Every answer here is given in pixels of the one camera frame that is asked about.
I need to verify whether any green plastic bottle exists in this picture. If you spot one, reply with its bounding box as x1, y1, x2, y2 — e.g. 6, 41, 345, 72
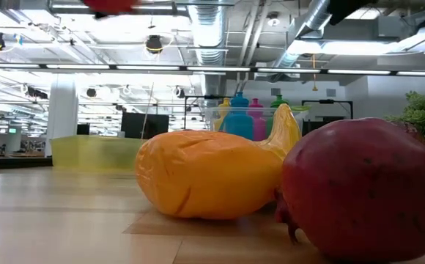
266, 94, 290, 139

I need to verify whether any yellow plastic bottle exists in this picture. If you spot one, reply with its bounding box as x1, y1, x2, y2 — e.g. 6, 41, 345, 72
213, 97, 232, 132

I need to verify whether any red apple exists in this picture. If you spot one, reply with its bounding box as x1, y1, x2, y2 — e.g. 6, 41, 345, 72
82, 0, 140, 18

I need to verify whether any magenta plastic bottle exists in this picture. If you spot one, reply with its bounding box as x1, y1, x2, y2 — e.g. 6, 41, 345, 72
248, 98, 268, 142

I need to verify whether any clear bin with blue contents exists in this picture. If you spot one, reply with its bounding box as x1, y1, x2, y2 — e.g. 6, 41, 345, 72
220, 91, 254, 141

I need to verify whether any clear plastic bin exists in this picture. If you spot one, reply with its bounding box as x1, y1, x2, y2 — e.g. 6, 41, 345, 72
204, 106, 311, 142

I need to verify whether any red pomegranate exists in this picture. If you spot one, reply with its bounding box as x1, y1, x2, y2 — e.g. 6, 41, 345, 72
274, 117, 425, 262

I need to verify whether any orange yellow mango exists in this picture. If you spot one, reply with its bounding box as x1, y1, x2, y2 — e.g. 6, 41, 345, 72
134, 129, 285, 220

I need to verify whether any black computer monitor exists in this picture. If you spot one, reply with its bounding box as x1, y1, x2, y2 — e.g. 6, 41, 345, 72
120, 111, 170, 140

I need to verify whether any yellow plastic bin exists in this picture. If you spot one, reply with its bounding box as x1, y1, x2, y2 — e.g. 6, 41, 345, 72
50, 134, 148, 172

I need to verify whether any white pillar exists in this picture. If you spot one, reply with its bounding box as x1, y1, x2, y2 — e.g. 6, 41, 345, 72
45, 75, 80, 158

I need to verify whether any silver ventilation duct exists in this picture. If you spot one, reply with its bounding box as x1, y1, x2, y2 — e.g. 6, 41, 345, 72
187, 0, 232, 97

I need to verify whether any long ceiling light rail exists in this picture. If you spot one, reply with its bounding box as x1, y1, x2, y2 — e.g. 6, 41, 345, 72
0, 62, 425, 77

